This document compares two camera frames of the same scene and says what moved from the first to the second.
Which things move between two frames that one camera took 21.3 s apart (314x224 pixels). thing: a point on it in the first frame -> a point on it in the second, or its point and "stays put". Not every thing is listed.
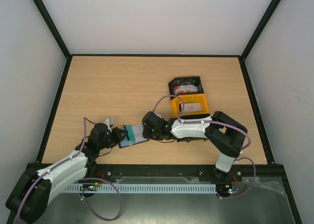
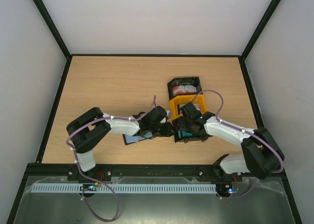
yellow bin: x=194 y=104 stays put
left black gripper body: x=112 y=141 -> x=159 y=131
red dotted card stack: x=181 y=89 stays put
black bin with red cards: x=185 y=85 stays put
